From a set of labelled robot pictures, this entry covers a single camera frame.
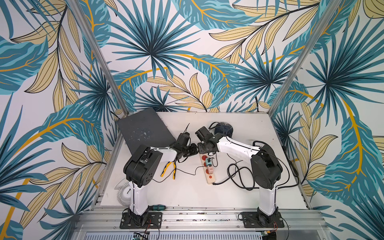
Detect teal plug adapter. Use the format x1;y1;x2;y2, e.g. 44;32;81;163
205;158;213;167

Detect pink plug adapter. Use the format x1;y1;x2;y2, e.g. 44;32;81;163
207;166;214;174

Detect beige power strip red sockets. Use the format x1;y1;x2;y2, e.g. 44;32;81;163
200;154;216;185

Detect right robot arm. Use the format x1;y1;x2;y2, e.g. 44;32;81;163
195;127;283;217

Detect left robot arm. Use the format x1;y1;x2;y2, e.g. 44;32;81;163
117;132;199;217

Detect navy desk fan center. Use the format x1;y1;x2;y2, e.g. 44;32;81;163
209;122;234;138

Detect white desk fan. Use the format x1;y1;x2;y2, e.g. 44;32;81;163
114;179;132;207

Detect yellow black pliers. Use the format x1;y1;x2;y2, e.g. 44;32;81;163
160;160;178;181

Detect dark grey square board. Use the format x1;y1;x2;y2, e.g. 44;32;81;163
117;108;176;153

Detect black power strip cable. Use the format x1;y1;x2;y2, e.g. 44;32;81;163
212;161;301;192

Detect green handled screwdriver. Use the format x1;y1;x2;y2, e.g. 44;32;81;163
148;205;167;212

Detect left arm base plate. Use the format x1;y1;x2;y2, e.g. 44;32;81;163
119;209;163;230

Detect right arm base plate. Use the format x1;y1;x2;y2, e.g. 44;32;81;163
238;212;285;229

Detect aluminium rail frame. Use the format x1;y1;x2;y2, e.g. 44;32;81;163
71;207;333;240

